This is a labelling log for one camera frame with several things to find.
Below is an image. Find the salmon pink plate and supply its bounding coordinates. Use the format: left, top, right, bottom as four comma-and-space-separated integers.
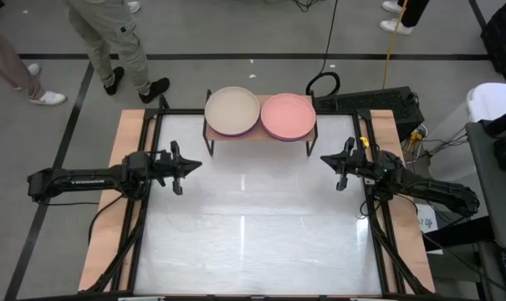
260, 92, 317, 141

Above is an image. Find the black metal table frame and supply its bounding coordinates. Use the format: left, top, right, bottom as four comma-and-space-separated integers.
84, 94, 436, 298

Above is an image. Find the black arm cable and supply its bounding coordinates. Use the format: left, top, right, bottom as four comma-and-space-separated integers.
87, 194, 126, 247

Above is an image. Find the white bowl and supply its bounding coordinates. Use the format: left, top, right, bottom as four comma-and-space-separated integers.
204, 85, 262, 136

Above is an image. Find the white round seat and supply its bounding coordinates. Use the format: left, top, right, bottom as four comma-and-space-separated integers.
465, 81, 506, 126

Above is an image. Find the black cable bundle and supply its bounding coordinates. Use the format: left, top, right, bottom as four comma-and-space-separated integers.
419, 127, 470, 156

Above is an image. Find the white paper sign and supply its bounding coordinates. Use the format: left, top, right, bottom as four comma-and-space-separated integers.
415, 203, 438, 230

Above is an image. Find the yellow power plug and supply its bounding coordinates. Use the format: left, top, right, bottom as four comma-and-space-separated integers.
407, 130, 424, 152

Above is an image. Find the black floor cable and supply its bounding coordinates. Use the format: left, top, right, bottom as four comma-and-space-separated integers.
292, 0, 320, 13

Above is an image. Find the grey desk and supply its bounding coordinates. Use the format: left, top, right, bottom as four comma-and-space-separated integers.
464, 120, 506, 252

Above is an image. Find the wooden shelf with black frame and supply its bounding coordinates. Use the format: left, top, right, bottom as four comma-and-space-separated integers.
202, 88, 319, 158

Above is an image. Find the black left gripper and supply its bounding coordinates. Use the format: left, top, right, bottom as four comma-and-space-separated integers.
151, 140, 202, 196

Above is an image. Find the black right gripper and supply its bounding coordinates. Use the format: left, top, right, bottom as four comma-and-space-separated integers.
319, 136, 381, 192

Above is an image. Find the black hanging cable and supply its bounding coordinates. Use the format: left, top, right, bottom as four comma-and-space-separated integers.
304, 0, 341, 97

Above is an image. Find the black chair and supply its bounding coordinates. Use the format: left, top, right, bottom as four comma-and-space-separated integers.
480, 0, 506, 87

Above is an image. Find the yellow hanging cable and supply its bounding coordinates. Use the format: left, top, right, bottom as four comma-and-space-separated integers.
381, 10, 406, 89

